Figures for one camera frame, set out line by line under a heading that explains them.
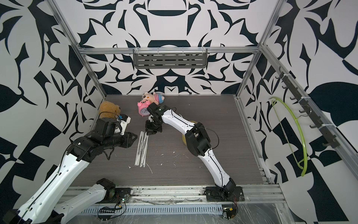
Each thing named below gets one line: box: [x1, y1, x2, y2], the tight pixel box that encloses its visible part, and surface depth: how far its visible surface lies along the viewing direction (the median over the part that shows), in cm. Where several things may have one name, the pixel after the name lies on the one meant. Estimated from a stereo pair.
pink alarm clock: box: [137, 99, 152, 117], surface depth 102 cm
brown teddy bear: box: [98, 100, 121, 119], surface depth 89 cm
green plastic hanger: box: [268, 96, 308, 177], surface depth 60 cm
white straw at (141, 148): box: [136, 131, 145, 166], surface depth 91 cm
